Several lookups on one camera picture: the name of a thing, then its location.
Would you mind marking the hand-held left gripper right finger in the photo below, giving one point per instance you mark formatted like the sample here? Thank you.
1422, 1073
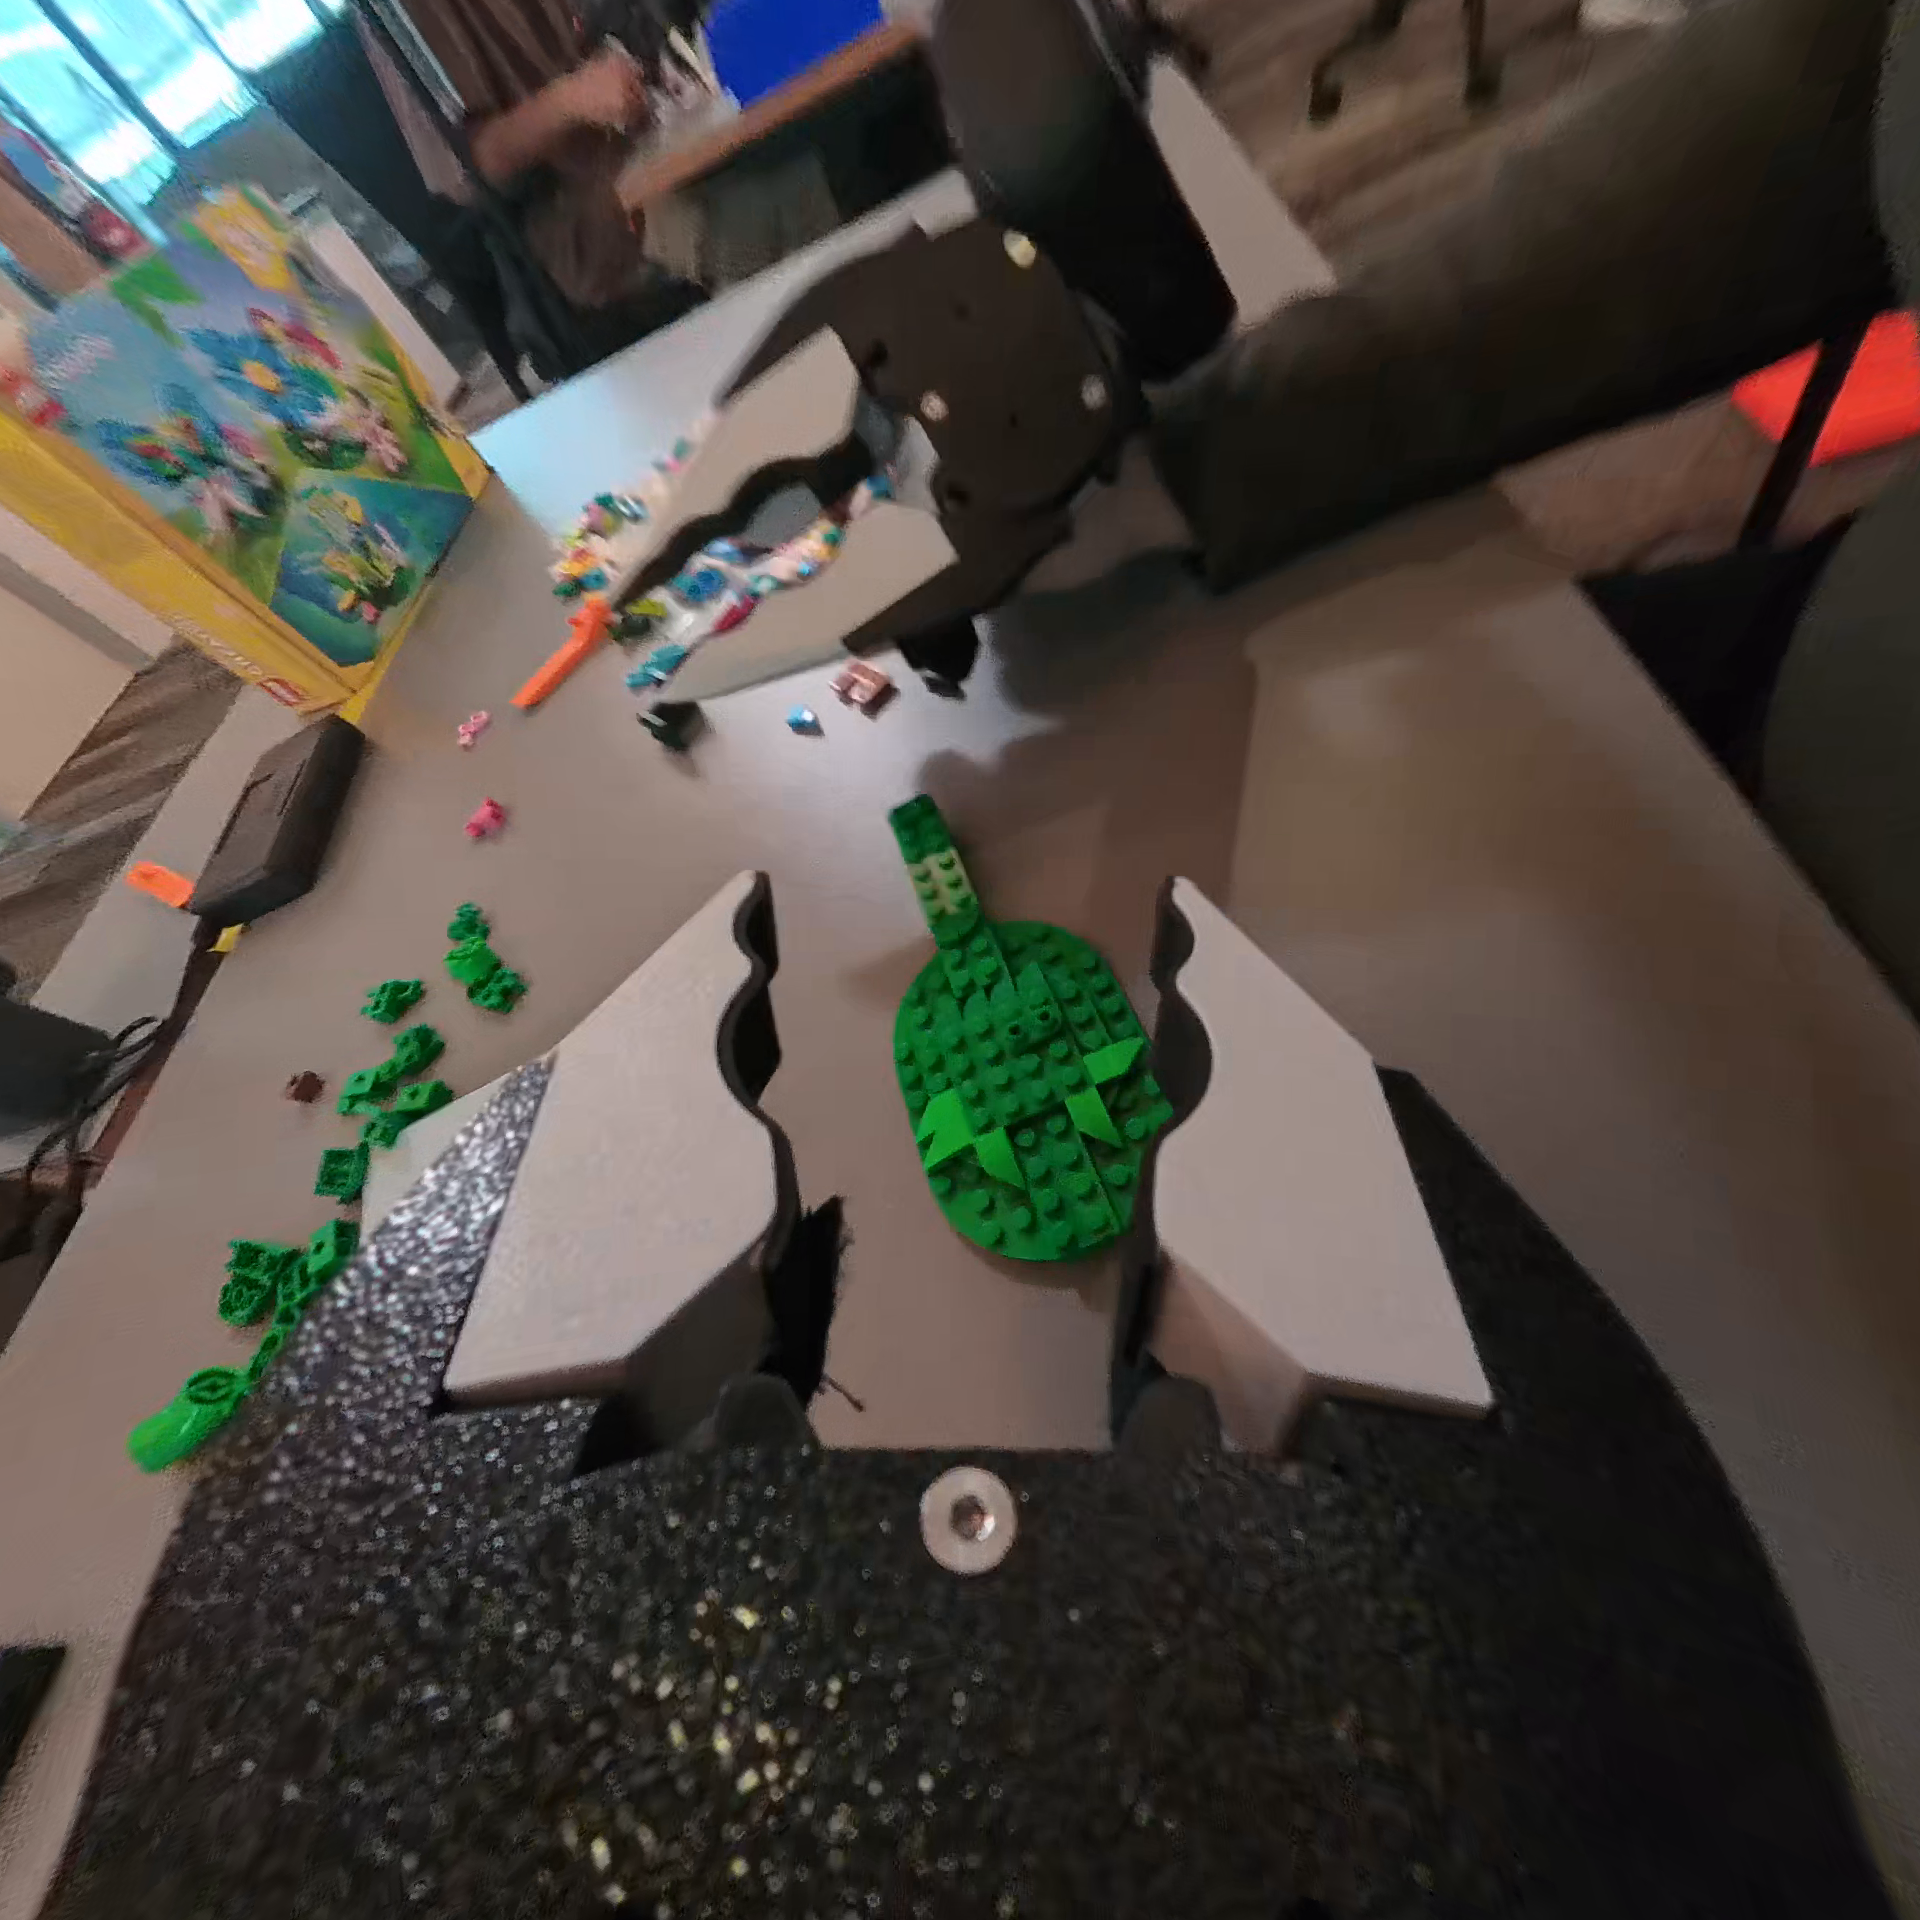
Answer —
1303, 1201

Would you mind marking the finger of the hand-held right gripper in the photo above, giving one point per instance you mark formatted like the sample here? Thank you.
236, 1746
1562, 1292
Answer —
857, 598
783, 419

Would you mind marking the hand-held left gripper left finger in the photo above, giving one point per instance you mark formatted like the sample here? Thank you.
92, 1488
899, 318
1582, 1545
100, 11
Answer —
614, 1230

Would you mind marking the green brick leaf build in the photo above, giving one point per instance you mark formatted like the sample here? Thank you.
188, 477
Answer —
1019, 1079

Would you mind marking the grey desk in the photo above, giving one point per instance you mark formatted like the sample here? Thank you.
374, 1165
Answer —
1500, 898

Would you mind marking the brown flat brick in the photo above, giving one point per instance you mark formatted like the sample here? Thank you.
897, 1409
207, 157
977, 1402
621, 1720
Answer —
862, 687

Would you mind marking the pile of colourful bricks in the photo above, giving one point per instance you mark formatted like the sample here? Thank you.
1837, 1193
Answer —
598, 539

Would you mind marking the small black brick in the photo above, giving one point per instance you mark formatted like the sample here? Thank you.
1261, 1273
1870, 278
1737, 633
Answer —
672, 726

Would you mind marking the cluster of small green bricks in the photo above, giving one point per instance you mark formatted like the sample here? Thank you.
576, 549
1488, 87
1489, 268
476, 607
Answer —
389, 1079

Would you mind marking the tan office table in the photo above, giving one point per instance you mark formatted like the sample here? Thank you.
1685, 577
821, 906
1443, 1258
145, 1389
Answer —
748, 128

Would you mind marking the orange brick separator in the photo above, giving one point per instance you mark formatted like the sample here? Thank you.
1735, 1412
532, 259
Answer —
564, 656

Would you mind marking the blue plastic bin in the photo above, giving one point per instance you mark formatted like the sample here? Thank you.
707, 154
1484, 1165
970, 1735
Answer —
794, 44

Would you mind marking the magenta small brick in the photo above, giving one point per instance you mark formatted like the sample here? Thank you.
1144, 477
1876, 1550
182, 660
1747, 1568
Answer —
485, 822

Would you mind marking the colourful toy box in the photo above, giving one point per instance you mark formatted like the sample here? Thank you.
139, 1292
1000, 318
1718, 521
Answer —
257, 437

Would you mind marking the black rectangular device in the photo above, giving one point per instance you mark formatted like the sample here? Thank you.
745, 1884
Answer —
279, 819

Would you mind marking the small orange object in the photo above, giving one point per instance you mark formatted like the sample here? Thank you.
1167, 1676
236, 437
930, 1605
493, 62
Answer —
158, 887

